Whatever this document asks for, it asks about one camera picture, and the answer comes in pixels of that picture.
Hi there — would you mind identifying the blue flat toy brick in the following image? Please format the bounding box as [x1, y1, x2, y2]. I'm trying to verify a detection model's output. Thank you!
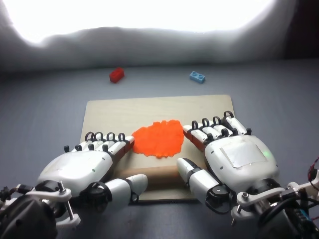
[188, 70, 207, 85]

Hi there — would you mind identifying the orange play dough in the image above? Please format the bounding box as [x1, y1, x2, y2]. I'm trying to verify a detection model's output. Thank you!
[131, 119, 185, 160]

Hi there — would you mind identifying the grey table cloth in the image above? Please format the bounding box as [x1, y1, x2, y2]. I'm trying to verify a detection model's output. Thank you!
[0, 58, 319, 239]

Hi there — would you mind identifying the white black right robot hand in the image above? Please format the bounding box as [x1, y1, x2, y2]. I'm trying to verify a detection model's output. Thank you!
[176, 111, 280, 215]

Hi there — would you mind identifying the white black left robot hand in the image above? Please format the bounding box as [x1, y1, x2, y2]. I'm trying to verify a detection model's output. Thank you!
[37, 131, 149, 214]

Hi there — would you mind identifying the light wooden board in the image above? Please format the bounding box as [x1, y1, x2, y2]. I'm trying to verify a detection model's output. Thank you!
[80, 94, 237, 203]

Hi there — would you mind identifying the red toy brick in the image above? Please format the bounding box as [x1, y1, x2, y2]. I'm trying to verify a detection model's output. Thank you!
[109, 66, 125, 84]

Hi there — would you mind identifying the wooden rolling pin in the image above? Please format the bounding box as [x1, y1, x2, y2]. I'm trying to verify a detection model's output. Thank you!
[119, 165, 180, 186]

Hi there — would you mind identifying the red black twisted cable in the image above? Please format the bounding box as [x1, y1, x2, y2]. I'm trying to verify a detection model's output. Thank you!
[308, 156, 319, 181]

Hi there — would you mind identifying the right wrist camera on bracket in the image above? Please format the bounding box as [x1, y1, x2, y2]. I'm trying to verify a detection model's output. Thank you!
[305, 168, 319, 190]

